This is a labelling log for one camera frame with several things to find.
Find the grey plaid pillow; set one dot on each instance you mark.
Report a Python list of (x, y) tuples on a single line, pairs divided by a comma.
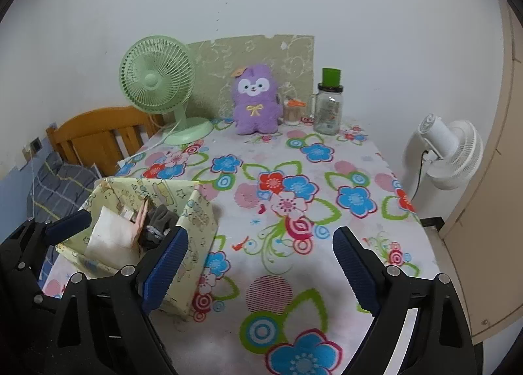
[(61, 183)]

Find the yellow cartoon storage box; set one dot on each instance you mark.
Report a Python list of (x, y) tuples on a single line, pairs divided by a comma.
[(200, 215)]

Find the floral tablecloth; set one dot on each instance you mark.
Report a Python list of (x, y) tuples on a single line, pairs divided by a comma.
[(229, 342)]

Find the green desk fan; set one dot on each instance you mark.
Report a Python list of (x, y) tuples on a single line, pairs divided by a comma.
[(153, 81)]

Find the white plastic packet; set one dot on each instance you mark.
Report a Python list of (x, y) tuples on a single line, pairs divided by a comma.
[(114, 236)]

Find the small toothpick jar orange lid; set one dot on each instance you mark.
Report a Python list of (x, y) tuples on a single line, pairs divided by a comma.
[(292, 115)]

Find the purple plush toy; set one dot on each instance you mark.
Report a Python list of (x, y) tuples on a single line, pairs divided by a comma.
[(257, 117)]

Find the white standing fan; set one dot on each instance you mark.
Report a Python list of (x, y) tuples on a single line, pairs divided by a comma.
[(457, 154)]

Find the glass jar with green lid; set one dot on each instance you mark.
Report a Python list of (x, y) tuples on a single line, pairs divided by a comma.
[(327, 113)]

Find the beige door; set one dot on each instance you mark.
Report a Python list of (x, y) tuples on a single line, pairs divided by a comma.
[(490, 236)]

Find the wooden bed headboard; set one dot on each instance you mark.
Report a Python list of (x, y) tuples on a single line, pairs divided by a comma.
[(94, 130)]

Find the blue checked bed sheet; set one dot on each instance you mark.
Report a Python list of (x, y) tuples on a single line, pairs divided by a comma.
[(48, 269)]

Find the pink packet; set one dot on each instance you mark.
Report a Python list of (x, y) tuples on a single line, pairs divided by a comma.
[(143, 215)]

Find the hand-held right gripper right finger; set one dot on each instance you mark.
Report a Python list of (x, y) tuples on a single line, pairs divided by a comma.
[(355, 269)]

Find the green cartoon printed board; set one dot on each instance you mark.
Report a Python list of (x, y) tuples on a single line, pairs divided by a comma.
[(294, 56)]

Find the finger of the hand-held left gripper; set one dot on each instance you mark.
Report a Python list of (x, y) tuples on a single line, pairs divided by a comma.
[(69, 226)]

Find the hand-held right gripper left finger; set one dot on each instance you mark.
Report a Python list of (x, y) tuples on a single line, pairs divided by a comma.
[(165, 269)]

